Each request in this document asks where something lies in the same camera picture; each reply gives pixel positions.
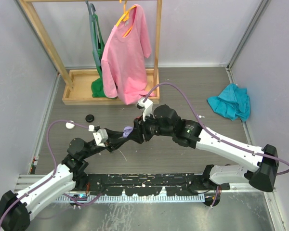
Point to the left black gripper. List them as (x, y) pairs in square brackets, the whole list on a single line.
[(113, 140)]

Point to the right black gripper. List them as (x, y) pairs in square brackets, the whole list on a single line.
[(139, 128)]

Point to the purple earbud charging case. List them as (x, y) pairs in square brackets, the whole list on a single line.
[(126, 131)]

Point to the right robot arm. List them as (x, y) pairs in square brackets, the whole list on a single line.
[(256, 166)]

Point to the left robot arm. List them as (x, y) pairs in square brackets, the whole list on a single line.
[(17, 210)]

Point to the black earbud charging case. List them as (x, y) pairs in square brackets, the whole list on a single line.
[(89, 118)]

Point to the white earbud charging case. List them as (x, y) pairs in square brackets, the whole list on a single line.
[(70, 124)]

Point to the green garment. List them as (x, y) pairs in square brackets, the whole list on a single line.
[(97, 85)]

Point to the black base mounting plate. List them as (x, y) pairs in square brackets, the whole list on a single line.
[(175, 184)]

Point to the wooden clothes rack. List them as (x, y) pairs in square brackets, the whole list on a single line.
[(78, 81)]

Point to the pink t-shirt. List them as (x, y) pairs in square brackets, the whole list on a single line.
[(123, 65)]

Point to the teal cloth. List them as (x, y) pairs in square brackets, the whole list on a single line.
[(232, 103)]

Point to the yellow hanger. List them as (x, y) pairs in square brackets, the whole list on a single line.
[(125, 17)]

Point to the grey-blue hanger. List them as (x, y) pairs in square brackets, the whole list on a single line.
[(96, 37)]

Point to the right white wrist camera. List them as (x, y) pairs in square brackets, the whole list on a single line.
[(146, 106)]

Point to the white slotted cable duct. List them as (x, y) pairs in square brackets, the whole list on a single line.
[(161, 198)]

